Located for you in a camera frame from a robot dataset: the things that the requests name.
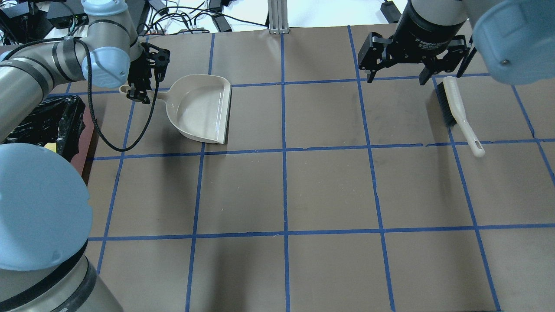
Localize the beige hand brush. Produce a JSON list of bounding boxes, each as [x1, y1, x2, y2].
[[437, 76, 485, 158]]

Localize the beige plastic dustpan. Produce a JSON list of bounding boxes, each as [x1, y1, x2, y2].
[[120, 74, 232, 144]]

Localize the yellow sponge piece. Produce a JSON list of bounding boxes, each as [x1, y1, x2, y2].
[[44, 142, 57, 153]]

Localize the black trash bag liner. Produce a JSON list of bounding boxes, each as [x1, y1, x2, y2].
[[1, 95, 86, 162]]

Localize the pink bin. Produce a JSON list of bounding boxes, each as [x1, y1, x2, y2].
[[71, 104, 95, 185]]

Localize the black power adapter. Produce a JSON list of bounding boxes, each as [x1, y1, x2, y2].
[[211, 15, 233, 33]]

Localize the aluminium frame post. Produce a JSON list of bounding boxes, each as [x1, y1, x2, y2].
[[268, 0, 290, 34]]

